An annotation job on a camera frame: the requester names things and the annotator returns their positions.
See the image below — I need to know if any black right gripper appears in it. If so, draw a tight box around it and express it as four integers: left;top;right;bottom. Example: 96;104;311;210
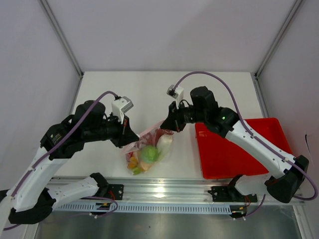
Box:
161;100;207;132

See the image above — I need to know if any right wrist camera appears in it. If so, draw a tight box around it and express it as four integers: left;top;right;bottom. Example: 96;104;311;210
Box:
166;85;184;109

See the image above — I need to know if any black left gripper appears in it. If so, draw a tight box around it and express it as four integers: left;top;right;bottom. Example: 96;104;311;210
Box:
83;112;139;148

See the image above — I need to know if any red plastic tray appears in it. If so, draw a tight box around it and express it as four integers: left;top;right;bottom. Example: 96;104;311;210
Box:
195;118;292;179

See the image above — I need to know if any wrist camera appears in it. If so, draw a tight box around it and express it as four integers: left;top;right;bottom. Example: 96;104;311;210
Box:
166;85;184;109
112;96;134;124

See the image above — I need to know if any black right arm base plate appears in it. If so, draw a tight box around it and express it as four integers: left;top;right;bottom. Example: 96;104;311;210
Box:
207;186;258;203

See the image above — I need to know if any clear zip top bag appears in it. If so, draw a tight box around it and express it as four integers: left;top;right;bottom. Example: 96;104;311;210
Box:
121;121;174;175

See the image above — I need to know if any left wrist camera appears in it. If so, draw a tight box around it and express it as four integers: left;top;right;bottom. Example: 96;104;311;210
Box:
112;96;134;124

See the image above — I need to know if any white slotted cable duct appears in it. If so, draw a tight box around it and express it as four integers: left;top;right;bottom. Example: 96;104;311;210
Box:
55;202;232;215

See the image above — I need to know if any aluminium rail frame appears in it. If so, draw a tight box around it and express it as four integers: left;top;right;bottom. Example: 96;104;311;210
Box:
33;177;305;205

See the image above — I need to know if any green bumpy custard apple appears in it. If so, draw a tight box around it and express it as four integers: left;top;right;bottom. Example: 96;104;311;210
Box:
141;145;159;163

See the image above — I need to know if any aluminium corner post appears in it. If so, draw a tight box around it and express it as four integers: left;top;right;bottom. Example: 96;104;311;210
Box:
38;0;84;79
254;0;306;80

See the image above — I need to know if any left aluminium corner post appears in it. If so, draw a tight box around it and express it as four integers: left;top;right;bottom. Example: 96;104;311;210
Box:
38;0;84;79

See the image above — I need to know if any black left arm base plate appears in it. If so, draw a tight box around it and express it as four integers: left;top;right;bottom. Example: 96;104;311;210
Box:
94;184;124;200

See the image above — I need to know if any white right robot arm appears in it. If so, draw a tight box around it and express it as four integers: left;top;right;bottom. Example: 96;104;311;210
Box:
161;85;309;203

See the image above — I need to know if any orange toy food piece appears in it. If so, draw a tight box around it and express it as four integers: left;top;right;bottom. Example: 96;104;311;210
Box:
127;156;138;169

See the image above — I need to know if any yellow lemon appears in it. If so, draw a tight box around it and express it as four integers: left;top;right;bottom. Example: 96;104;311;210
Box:
138;161;153;172

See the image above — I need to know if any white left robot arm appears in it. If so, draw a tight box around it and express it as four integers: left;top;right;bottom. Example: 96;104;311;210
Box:
0;97;139;226

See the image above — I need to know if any right aluminium corner post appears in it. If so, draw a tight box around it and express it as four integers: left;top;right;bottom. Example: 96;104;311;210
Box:
254;0;306;80

